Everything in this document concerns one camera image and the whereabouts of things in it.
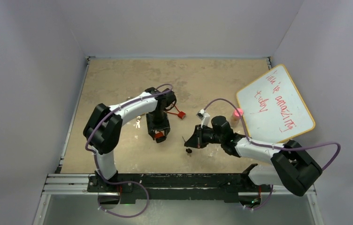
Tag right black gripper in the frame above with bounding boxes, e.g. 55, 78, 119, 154
185, 124, 224, 149

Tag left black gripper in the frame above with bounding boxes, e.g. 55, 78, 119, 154
147, 111, 169, 139

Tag black head keys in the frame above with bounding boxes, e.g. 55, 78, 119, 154
181, 135, 193, 155

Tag orange black padlock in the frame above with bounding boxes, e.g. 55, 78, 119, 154
154, 131, 167, 143

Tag silver keys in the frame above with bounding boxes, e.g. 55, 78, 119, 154
135, 116, 141, 129

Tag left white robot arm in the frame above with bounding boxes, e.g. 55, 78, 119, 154
83, 87, 177, 192

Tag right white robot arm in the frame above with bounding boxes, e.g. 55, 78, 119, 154
184, 116, 323, 196

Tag pink cap bottle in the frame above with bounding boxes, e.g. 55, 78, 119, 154
230, 108, 244, 127

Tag red cable lock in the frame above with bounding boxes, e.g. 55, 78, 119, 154
166, 104, 186, 120

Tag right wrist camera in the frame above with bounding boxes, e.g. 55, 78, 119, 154
196, 109, 211, 127

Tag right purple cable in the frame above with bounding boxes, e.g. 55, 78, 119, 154
204, 98, 341, 212

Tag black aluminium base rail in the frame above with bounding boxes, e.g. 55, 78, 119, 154
41, 172, 317, 206

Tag whiteboard with yellow frame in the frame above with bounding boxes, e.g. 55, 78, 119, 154
236, 64, 315, 143

